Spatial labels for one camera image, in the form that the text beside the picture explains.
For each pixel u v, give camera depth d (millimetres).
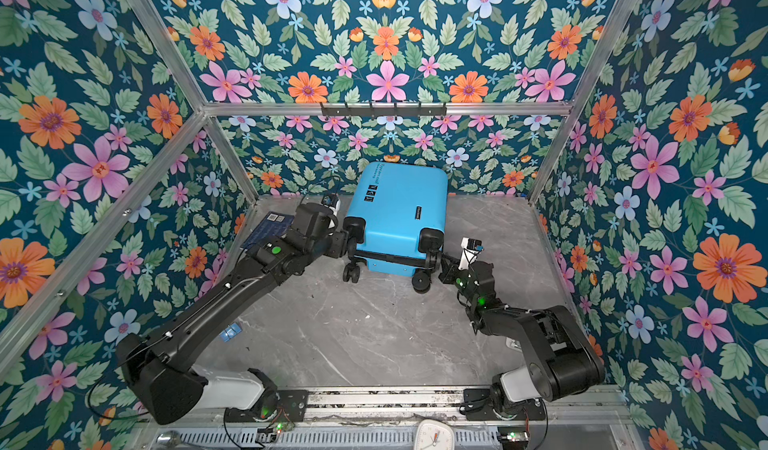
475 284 676
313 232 565
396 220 859
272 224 1110
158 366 391
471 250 758
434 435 676
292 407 735
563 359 444
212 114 935
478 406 734
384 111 932
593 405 749
